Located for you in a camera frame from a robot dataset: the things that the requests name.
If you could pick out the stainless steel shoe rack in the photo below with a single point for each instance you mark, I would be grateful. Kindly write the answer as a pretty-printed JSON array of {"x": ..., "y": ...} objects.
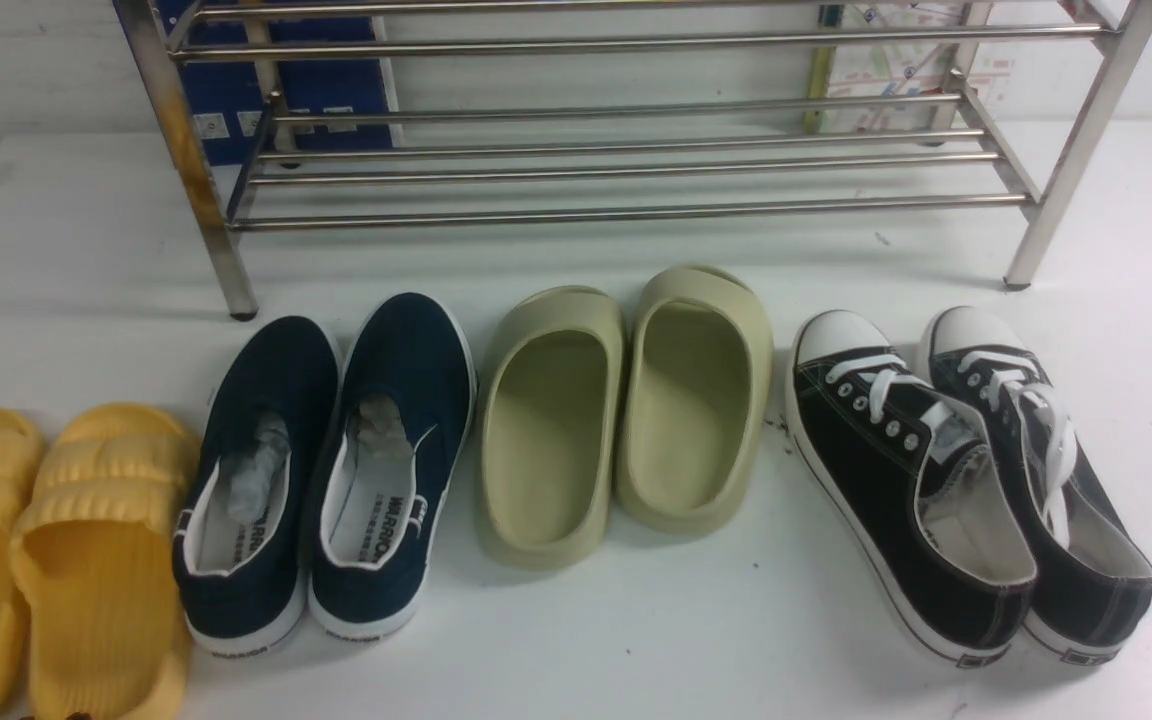
[{"x": 161, "y": 47}]

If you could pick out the right yellow slide sandal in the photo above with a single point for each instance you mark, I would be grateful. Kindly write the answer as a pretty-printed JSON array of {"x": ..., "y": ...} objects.
[{"x": 92, "y": 556}]

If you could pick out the left olive foam slipper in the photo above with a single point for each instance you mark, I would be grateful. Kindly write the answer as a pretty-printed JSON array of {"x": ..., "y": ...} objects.
[{"x": 548, "y": 413}]

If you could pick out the blue box behind rack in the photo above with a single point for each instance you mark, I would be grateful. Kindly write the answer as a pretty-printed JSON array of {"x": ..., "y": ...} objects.
[{"x": 227, "y": 99}]

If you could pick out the navy canvas shoe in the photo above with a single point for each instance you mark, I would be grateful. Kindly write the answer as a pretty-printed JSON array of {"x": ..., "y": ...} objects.
[
  {"x": 406, "y": 404},
  {"x": 236, "y": 551}
]

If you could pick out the white printed poster board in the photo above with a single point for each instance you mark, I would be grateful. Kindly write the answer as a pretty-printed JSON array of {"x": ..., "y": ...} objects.
[{"x": 901, "y": 70}]

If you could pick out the left black lace-up sneaker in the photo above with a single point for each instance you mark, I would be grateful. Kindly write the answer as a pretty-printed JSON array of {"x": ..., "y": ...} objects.
[{"x": 914, "y": 475}]

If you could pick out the right black lace-up sneaker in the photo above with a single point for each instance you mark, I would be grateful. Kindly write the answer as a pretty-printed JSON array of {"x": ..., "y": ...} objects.
[{"x": 1094, "y": 584}]

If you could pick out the right olive foam slipper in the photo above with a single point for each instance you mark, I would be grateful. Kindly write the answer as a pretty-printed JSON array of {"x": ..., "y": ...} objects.
[{"x": 699, "y": 380}]

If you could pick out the black lace-up sneaker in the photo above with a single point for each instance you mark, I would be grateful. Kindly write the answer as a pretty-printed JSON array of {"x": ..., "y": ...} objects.
[
  {"x": 1094, "y": 584},
  {"x": 914, "y": 475}
]

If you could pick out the olive foam slipper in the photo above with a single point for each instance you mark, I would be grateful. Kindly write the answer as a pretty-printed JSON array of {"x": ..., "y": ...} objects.
[
  {"x": 548, "y": 413},
  {"x": 699, "y": 380}
]

